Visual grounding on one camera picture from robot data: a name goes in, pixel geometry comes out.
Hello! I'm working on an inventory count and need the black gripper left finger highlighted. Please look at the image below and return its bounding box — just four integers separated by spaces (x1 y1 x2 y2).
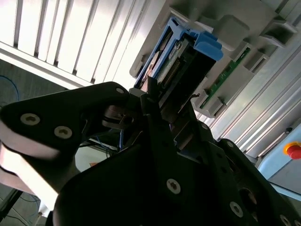
0 78 189 212

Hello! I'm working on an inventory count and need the hard disk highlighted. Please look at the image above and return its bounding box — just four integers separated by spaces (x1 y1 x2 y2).
133 17 224 123

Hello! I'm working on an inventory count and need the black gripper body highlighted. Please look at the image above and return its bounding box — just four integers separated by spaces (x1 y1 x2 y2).
47 142 232 226

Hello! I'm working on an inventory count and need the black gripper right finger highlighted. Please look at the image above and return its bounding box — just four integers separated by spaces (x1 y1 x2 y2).
187 105 301 226

